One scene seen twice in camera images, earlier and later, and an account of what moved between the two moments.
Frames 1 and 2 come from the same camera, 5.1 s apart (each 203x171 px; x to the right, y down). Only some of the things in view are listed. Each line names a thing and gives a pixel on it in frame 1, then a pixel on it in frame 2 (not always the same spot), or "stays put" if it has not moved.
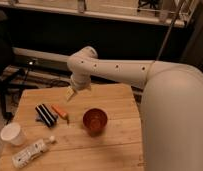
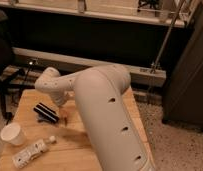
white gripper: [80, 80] → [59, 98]
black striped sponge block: [44, 113] stays put
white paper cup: [14, 133] stays put
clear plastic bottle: [37, 148] stays put
